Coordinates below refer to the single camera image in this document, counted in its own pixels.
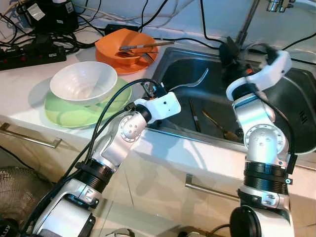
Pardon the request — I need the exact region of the light green plate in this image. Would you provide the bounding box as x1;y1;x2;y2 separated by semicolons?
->
44;77;133;129

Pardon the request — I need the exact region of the metal faucet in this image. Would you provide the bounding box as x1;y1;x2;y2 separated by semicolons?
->
225;0;297;56

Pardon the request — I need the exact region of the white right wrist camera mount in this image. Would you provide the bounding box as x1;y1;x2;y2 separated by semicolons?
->
244;49;292;91

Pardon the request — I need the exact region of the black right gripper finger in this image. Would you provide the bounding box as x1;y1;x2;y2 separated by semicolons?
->
222;43;246;60
223;58;246;74

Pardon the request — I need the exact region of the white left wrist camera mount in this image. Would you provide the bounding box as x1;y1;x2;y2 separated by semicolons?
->
133;91;181;124

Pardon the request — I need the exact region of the black hanging wall cable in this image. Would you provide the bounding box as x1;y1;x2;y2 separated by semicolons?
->
199;0;233;46

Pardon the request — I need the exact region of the small black power adapter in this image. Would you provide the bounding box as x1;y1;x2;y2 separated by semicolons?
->
103;24;140;34

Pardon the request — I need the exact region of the black power strip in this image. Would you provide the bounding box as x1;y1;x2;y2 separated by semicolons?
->
0;42;68;71

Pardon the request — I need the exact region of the silver robot right leg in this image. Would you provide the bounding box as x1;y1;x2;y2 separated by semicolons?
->
175;228;218;237

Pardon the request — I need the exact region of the orange plate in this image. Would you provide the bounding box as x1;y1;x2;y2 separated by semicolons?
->
96;47;160;76

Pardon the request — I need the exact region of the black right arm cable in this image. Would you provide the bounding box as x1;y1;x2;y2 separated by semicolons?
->
244;42;297;168

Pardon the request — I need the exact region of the stainless steel sink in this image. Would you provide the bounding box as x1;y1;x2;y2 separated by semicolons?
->
148;44;316;157

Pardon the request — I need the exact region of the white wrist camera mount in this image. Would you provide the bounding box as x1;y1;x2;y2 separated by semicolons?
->
244;49;292;91
133;91;181;124

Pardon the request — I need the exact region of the black charger box white label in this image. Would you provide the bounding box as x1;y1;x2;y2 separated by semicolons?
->
21;0;79;34

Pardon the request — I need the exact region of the orange bowl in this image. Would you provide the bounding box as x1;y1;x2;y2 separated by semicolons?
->
95;28;159;65

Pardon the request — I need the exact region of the steel table knife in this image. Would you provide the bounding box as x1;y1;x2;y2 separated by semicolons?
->
118;41;175;52

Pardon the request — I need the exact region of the black counter cable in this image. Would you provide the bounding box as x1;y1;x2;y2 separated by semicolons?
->
159;38;228;49

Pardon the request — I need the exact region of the floor fan wire grille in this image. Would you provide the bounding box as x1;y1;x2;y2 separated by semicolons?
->
0;165;31;235

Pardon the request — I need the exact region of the white bowl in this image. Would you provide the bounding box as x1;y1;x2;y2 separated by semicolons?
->
50;61;119;106

